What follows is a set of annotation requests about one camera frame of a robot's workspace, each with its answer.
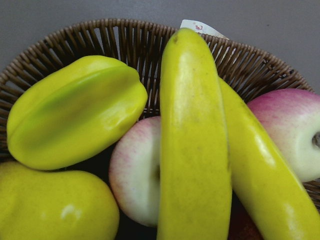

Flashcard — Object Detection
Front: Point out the yellow banana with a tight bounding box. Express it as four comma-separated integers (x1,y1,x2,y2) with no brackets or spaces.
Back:
219,80,320,240
156,28,232,240

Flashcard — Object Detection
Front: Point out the pink apple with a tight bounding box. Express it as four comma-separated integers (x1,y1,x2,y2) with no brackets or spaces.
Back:
108,116,161,227
247,88,320,183

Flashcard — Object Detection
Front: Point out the paper price tag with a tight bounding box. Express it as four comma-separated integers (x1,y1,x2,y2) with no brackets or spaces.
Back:
180,19,229,40

